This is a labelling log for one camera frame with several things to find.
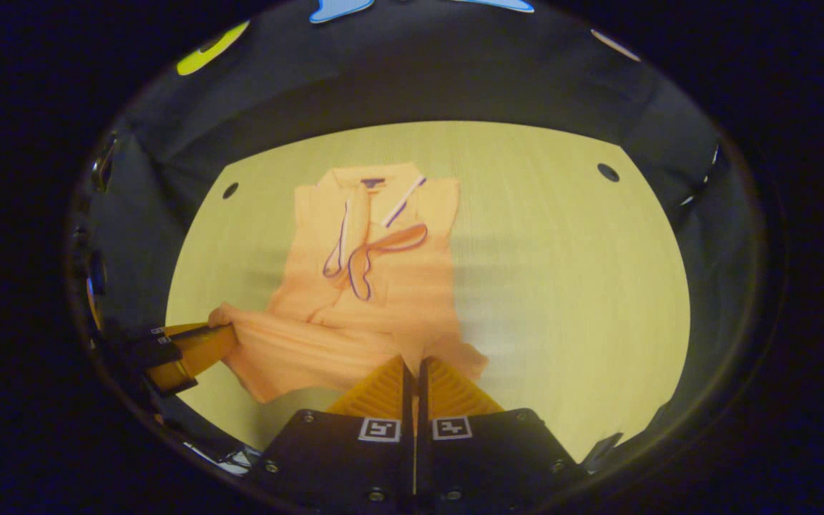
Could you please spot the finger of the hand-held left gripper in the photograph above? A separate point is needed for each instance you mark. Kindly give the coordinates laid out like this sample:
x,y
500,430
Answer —
x,y
194,329
197,354

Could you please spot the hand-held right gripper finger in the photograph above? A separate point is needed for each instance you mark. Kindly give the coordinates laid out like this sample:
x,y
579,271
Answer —
x,y
408,400
422,400

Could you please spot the orange T-shirt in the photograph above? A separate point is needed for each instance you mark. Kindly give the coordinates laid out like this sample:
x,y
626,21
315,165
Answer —
x,y
383,315

